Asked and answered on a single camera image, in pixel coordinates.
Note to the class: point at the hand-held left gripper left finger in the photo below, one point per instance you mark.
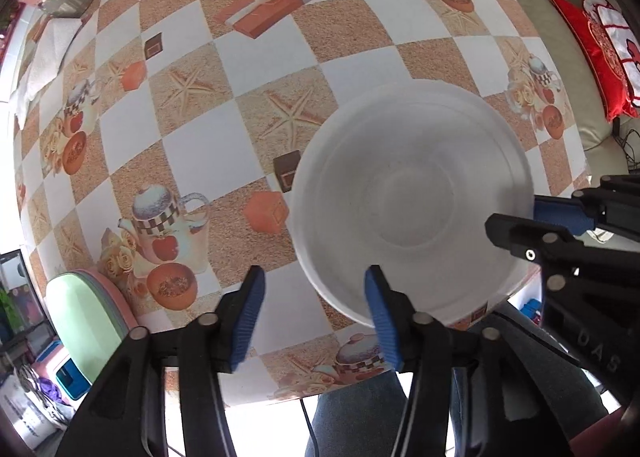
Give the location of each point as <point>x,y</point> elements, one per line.
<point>247,317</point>

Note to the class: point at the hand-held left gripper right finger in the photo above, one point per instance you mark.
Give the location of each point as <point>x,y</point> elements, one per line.
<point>382,322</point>

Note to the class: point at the red embroidered cushion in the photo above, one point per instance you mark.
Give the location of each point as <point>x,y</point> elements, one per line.
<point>607,52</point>

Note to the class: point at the pink plastic stool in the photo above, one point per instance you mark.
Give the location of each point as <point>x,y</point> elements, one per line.
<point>52,362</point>

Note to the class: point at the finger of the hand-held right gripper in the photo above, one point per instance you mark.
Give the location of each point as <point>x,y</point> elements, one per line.
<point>560,212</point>
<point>525,234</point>

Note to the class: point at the glass fish tank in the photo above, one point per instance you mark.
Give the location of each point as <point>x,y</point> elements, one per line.
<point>17,302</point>

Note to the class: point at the white paper napkin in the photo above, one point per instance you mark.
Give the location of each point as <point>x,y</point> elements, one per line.
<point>45,54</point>

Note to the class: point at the white bowl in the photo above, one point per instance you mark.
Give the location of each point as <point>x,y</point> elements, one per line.
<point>410,197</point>

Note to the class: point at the white plastic bucket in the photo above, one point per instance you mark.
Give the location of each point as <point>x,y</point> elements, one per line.
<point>22,412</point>

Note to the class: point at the blue square plate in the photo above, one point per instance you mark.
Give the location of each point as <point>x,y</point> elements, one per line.
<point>114,299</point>

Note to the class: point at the beige sofa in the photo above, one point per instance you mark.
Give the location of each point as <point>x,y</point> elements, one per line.
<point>550,17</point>

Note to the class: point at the green square plate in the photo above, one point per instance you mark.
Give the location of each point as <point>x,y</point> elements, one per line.
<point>85,327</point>

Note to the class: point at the checkered printed tablecloth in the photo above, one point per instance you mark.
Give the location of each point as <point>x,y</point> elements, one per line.
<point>225,102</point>

